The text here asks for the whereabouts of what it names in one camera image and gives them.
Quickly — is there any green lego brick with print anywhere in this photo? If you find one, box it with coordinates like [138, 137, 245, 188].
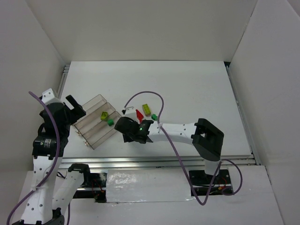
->
[107, 119, 114, 126]

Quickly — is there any lime small lego brick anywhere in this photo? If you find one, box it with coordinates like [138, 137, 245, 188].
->
[100, 111, 109, 121]

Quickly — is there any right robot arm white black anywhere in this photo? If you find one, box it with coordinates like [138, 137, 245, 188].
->
[114, 117, 224, 176]

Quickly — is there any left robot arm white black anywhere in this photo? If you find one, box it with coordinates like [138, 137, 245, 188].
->
[7, 89, 91, 225]

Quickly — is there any red curved lego brick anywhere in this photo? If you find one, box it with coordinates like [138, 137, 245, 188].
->
[135, 109, 144, 123]

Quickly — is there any clear bin near compartment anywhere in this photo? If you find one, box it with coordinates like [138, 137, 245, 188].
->
[83, 112, 121, 150]

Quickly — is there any lime yellow long lego brick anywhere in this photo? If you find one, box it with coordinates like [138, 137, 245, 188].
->
[142, 104, 151, 117]

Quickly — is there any green hollow lego brick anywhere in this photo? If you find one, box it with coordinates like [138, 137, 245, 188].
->
[151, 114, 158, 121]

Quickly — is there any white tape cover panel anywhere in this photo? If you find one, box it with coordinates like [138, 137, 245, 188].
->
[106, 169, 193, 203]

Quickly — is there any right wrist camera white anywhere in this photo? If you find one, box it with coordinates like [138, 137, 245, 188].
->
[121, 106, 137, 121]

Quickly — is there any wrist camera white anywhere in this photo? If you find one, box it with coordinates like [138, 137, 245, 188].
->
[121, 106, 137, 121]
[42, 88, 60, 105]

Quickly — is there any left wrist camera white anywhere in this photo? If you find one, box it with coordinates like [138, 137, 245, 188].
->
[42, 88, 60, 105]

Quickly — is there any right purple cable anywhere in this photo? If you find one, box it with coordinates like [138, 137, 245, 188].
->
[123, 90, 243, 206]

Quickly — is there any purple cable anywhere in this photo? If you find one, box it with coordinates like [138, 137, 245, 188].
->
[123, 90, 243, 206]
[6, 91, 72, 225]

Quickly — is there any aluminium rail frame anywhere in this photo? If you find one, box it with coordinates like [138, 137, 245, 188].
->
[59, 61, 257, 171]

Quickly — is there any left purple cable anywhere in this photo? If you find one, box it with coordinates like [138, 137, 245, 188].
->
[6, 91, 72, 225]

